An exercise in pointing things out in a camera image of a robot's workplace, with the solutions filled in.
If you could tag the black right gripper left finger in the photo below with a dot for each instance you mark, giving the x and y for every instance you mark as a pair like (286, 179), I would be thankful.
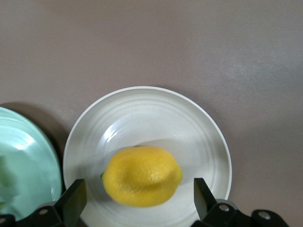
(71, 201)

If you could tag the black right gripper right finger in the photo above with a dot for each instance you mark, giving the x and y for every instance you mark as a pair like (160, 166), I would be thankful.
(203, 201)

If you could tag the yellow lemon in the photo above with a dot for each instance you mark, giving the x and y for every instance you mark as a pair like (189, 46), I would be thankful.
(142, 176)

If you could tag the mint green round plate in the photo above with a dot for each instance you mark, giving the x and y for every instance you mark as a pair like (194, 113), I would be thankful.
(35, 165)

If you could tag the white beige round plate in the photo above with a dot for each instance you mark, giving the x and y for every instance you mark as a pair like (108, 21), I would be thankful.
(146, 118)

